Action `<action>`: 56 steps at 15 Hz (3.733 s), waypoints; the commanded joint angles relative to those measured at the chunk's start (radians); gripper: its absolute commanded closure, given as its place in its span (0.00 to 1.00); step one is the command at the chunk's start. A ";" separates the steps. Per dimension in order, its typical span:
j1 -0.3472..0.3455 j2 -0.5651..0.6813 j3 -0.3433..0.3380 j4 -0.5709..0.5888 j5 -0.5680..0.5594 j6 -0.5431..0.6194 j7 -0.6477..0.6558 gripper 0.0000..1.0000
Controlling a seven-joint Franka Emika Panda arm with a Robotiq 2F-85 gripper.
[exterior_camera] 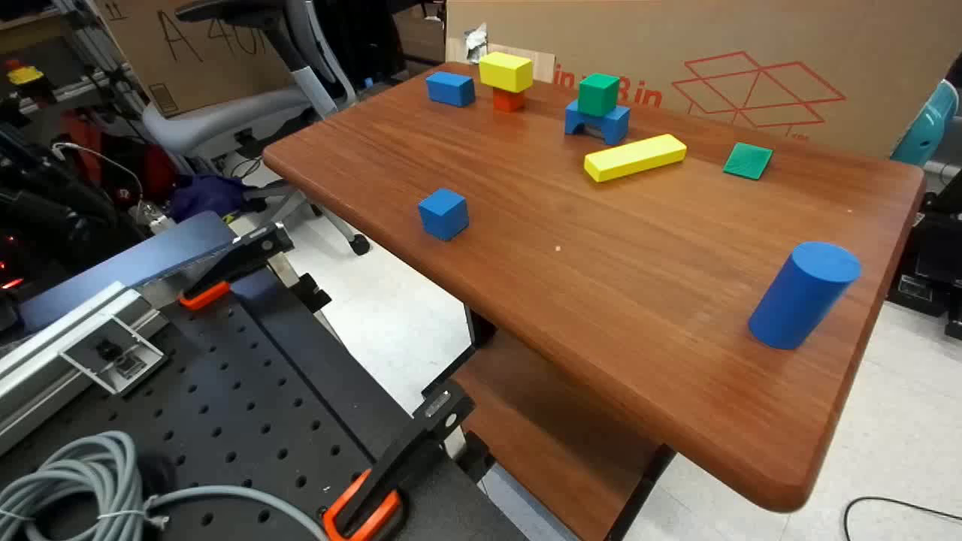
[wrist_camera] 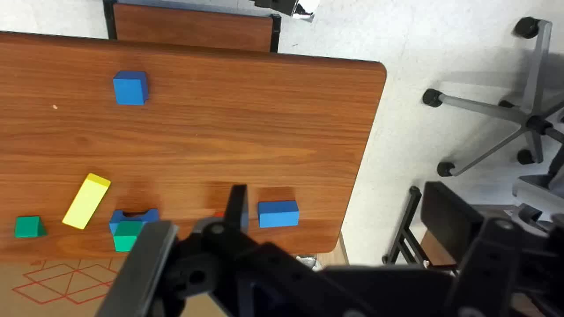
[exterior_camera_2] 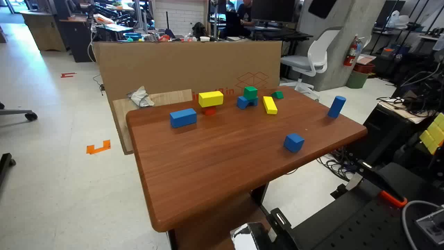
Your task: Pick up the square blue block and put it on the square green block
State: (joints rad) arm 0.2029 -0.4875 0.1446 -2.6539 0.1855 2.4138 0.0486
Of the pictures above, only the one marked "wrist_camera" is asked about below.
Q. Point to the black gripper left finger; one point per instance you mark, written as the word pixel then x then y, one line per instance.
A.
pixel 141 270

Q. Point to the rectangular blue block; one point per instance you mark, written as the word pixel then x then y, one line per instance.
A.
pixel 279 214

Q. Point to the blue arch block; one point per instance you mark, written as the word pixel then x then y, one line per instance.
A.
pixel 134 216

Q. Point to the cardboard sheet with red lines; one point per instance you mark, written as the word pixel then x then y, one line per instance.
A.
pixel 53 284

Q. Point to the long yellow block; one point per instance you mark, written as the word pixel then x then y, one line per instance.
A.
pixel 86 200

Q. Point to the square green block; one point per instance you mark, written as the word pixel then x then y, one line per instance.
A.
pixel 125 237

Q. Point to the wooden table base panel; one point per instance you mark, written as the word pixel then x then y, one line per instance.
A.
pixel 194 27

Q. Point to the small green wedge block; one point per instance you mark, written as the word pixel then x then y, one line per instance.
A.
pixel 28 226

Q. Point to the small red block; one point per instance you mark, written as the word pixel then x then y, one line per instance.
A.
pixel 217 216

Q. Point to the grey office chair base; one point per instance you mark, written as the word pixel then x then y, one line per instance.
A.
pixel 522 112

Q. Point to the black chair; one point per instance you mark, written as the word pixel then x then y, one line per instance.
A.
pixel 450 214

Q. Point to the square blue block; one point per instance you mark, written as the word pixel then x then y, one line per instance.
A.
pixel 130 89

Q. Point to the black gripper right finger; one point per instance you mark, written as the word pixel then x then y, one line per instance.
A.
pixel 485 265

